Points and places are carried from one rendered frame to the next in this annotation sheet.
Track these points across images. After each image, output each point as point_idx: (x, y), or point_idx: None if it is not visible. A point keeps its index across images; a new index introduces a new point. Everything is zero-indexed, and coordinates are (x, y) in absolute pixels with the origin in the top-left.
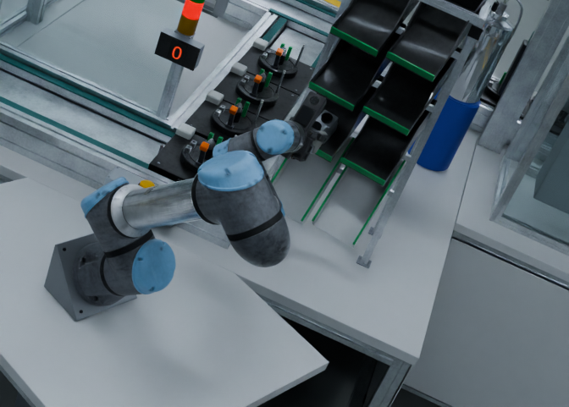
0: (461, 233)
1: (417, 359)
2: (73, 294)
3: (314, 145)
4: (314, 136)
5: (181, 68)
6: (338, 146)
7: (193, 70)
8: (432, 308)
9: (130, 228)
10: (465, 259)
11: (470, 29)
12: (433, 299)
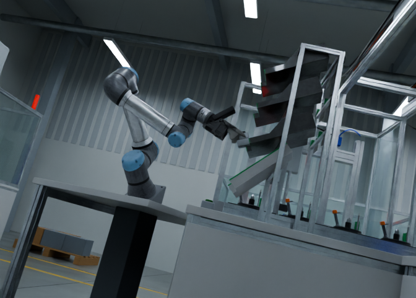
0: (405, 264)
1: (187, 204)
2: (127, 193)
3: (229, 132)
4: (221, 120)
5: (278, 189)
6: None
7: (272, 180)
8: (254, 220)
9: (132, 142)
10: (410, 293)
11: (298, 51)
12: (267, 223)
